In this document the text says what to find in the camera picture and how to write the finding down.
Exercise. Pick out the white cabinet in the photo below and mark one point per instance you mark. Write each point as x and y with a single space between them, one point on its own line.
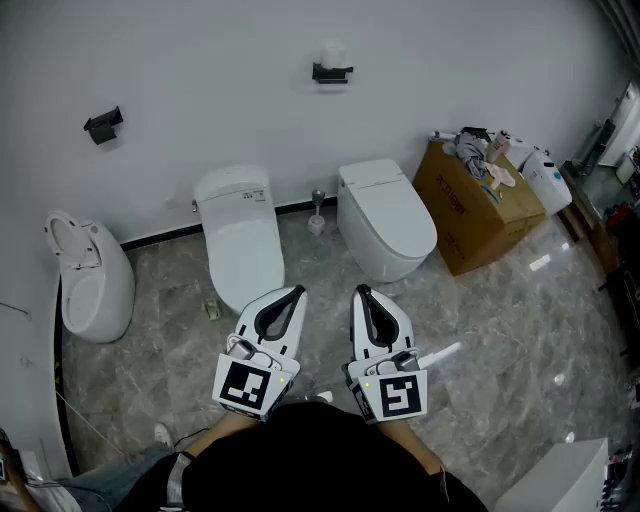
555 480

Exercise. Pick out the brown cardboard box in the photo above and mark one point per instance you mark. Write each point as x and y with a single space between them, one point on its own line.
475 225

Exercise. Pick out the white toilet with tank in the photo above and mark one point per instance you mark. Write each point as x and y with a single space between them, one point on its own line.
240 240

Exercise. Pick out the black toilet paper holder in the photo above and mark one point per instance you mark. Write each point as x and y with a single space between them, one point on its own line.
330 74

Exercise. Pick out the white toilet paper roll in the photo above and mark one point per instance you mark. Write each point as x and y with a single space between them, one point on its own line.
332 55

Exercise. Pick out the pink bottle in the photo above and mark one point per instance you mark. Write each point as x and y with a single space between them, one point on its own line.
497 147

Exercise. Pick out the toilet brush with holder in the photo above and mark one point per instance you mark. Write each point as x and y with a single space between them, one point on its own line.
316 222

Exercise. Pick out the person's black top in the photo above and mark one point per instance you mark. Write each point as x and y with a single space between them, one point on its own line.
310 460

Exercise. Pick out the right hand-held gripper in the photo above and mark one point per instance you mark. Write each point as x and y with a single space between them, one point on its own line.
397 395

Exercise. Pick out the white appliance with teal button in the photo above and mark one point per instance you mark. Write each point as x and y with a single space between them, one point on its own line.
545 182

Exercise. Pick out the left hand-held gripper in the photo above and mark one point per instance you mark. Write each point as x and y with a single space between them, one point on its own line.
245 387

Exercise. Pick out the grey crumpled cloth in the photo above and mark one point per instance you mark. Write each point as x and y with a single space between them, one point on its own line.
470 152

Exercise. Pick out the black empty wall holder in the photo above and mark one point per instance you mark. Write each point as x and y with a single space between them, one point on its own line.
102 125

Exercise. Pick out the person's white shoe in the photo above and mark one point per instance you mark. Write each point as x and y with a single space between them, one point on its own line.
325 397
162 434

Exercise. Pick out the white tankless smart toilet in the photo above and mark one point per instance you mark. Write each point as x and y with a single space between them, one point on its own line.
385 225

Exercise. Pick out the dark cluttered shelf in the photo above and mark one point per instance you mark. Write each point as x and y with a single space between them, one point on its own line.
620 235

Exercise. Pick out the small black device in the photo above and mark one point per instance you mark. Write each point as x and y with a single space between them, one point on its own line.
475 130

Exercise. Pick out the person's left forearm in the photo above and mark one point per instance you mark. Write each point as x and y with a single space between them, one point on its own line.
225 430

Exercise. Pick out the person's right forearm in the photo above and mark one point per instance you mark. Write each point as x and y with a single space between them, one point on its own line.
405 440

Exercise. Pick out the egg-shaped white toilet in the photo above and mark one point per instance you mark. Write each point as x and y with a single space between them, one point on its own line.
107 280

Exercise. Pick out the small floor fitting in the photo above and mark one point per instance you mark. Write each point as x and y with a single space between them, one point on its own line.
211 308

